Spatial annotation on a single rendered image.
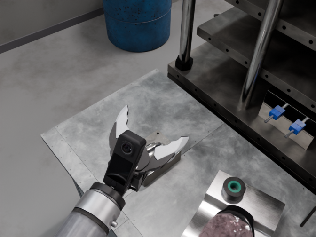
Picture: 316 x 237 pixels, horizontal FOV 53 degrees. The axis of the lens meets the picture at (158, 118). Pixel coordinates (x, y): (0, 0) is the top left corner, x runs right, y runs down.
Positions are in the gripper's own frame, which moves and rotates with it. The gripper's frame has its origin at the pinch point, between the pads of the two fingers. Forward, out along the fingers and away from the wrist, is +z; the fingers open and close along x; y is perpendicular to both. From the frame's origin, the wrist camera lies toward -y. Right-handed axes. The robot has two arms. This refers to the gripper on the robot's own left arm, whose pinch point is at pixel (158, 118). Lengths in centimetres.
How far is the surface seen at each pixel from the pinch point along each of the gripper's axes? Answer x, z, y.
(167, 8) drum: -79, 194, 120
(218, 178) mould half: 20, 24, 52
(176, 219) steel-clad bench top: 13, 7, 65
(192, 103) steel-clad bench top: -5, 64, 67
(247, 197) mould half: 32, 22, 51
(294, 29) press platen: 20, 74, 15
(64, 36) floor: -168, 154, 170
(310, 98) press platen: 38, 68, 37
